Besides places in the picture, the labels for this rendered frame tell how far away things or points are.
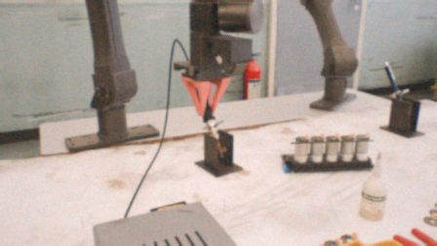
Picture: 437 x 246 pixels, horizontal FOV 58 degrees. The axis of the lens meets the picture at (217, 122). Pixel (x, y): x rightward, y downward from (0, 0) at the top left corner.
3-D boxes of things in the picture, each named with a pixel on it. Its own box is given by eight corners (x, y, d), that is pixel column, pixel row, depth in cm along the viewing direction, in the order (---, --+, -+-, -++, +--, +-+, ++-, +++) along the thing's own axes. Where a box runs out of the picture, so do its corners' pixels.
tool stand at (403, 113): (403, 143, 97) (386, 101, 100) (437, 130, 88) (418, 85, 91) (385, 146, 95) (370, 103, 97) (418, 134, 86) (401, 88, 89)
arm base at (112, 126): (159, 102, 88) (148, 96, 94) (65, 115, 78) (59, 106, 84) (161, 136, 91) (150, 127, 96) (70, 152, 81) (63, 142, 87)
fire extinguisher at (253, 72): (240, 111, 365) (241, 52, 348) (255, 110, 371) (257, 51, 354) (248, 116, 352) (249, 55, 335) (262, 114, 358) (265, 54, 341)
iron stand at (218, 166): (227, 177, 78) (211, 131, 80) (251, 166, 71) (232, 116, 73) (201, 184, 75) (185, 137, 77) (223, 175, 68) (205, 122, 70)
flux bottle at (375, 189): (360, 220, 57) (368, 155, 54) (358, 208, 60) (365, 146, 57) (385, 223, 56) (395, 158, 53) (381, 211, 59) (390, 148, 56)
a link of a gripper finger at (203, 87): (232, 116, 74) (233, 66, 71) (200, 122, 70) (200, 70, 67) (212, 107, 80) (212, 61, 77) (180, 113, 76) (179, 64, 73)
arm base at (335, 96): (360, 72, 122) (337, 69, 126) (334, 83, 107) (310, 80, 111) (357, 97, 124) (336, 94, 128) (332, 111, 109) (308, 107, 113)
